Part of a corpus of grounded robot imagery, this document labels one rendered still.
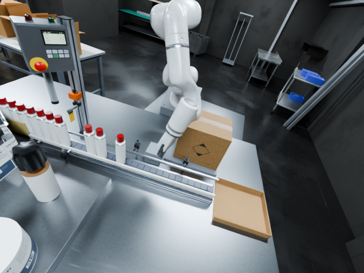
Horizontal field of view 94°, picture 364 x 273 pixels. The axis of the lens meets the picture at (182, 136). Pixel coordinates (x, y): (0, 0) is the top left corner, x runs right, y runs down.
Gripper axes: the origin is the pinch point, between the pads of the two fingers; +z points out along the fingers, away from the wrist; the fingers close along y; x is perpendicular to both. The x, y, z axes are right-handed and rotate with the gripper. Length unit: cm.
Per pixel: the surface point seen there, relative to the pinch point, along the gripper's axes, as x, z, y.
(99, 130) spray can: -30.5, 4.4, 9.8
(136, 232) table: 14.2, 24.0, 24.9
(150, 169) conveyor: -1.2, 17.8, -2.6
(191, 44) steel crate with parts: -235, 33, -578
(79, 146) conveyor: -42, 28, 9
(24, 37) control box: -63, -23, 21
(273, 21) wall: -49, -149, -690
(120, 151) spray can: -17.7, 10.5, 6.8
